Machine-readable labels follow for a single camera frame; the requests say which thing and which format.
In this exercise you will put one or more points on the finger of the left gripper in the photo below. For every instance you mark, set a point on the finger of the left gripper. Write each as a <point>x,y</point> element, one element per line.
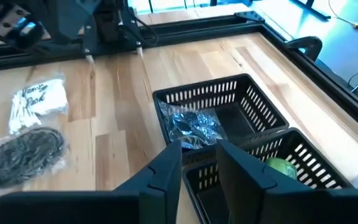
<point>64,18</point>
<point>84,18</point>

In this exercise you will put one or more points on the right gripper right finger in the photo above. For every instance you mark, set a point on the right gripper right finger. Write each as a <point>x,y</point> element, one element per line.
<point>291,205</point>

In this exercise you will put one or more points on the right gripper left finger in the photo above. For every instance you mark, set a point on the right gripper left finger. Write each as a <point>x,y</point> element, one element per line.
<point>89,205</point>

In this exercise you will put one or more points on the small green bottle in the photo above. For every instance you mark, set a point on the small green bottle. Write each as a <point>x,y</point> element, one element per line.
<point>282,167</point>

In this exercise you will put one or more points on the bagged cotton swab vanity pack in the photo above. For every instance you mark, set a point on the bagged cotton swab vanity pack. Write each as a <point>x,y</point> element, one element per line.
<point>42,99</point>

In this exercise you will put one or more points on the black slotted plastic basket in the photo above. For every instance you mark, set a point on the black slotted plastic basket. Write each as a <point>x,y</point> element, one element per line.
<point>208,202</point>
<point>238,121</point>

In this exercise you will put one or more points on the black aluminium table frame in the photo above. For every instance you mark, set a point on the black aluminium table frame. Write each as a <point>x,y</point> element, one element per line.
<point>197,31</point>

